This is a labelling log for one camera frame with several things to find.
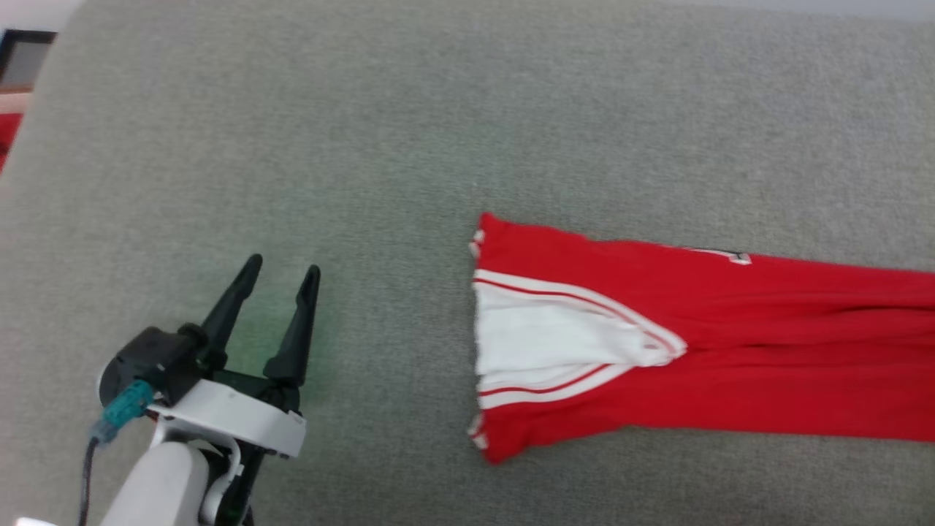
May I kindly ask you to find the red white basketball jersey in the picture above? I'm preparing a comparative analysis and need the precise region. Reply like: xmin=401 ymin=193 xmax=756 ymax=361
xmin=467 ymin=212 xmax=935 ymax=465

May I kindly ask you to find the black framed panel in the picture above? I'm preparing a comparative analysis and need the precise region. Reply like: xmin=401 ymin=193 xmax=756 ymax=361
xmin=0 ymin=29 xmax=58 ymax=93

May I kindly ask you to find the grey cable with teal plug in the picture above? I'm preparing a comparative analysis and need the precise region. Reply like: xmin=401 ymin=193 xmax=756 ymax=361
xmin=77 ymin=380 xmax=156 ymax=526

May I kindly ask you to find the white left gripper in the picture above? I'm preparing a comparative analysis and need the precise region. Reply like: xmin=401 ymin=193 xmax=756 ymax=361
xmin=148 ymin=254 xmax=322 ymax=460

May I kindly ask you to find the red fabric item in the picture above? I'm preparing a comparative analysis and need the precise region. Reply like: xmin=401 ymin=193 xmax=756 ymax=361
xmin=0 ymin=113 xmax=24 ymax=173

